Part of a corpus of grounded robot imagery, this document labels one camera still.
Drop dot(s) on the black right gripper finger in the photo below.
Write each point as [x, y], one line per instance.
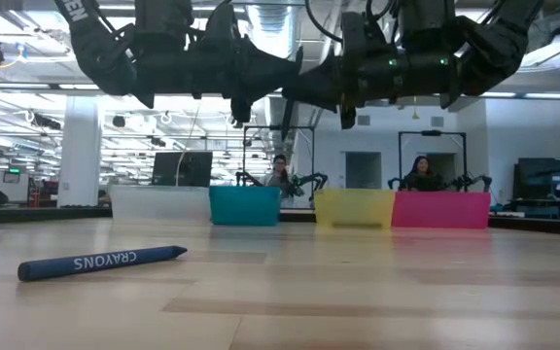
[324, 73]
[324, 97]

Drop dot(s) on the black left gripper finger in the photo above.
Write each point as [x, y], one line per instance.
[265, 65]
[265, 87]

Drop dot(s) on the blue crayon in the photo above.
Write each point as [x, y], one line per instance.
[100, 262]

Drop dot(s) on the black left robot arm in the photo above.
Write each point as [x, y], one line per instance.
[100, 48]

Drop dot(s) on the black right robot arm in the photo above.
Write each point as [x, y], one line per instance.
[494, 48]

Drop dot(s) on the person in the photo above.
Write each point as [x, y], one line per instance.
[421, 180]
[280, 180]

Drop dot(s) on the black monitor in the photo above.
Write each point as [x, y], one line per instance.
[183, 169]

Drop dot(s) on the yellow plastic bin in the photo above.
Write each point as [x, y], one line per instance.
[353, 209]

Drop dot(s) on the teal plastic bin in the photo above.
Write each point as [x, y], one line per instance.
[243, 206]

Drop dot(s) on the clear plastic bin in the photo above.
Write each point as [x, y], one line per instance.
[158, 204]

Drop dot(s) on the pink plastic bin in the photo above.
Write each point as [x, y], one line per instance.
[440, 210]

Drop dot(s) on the white column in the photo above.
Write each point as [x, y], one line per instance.
[80, 160]

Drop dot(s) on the black equipment rack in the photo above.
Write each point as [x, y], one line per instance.
[547, 185]

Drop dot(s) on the green exit sign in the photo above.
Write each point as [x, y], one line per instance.
[13, 170]

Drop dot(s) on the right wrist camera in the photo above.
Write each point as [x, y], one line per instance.
[372, 34]

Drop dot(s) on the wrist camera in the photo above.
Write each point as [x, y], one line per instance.
[220, 29]
[372, 34]

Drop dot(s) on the black frame stand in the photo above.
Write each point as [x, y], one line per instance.
[260, 127]
[430, 132]

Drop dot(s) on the silver spiral duct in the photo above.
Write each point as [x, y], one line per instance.
[270, 24]

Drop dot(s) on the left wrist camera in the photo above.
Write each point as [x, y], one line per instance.
[220, 29]

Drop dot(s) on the wall air vent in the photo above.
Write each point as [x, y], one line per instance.
[364, 120]
[437, 121]

